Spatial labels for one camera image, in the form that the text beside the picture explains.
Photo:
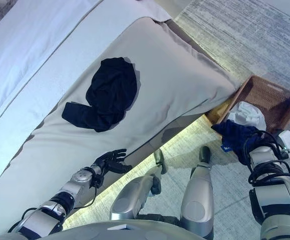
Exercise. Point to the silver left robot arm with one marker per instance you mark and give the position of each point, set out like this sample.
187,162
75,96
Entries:
79,177

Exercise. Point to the blue garment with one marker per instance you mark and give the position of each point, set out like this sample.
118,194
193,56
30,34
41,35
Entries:
235,135

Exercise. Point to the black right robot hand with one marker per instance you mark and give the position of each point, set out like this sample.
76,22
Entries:
258,141

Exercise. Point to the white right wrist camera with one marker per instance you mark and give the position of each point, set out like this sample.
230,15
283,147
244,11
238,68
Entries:
288,141

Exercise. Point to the brown woven basket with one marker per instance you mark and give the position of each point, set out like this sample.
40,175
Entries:
267,97

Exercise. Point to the white garment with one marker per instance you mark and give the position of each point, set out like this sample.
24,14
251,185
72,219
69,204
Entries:
250,117

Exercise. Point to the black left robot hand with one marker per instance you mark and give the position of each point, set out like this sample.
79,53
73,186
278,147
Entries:
114,163

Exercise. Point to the silver left robot leg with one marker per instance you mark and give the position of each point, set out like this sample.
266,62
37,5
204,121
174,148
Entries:
132,197

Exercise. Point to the white duvet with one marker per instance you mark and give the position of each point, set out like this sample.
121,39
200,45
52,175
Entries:
22,50

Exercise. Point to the silver robot leg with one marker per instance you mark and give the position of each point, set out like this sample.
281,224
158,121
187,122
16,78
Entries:
132,197
197,190

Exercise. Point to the bed with grey cover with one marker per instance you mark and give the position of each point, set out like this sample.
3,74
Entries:
172,82

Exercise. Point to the silver right robot leg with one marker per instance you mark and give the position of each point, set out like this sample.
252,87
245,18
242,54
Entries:
197,190

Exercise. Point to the grey robot torso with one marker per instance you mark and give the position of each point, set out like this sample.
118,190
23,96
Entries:
84,232

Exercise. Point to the black garment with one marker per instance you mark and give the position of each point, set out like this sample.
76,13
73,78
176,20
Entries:
109,95

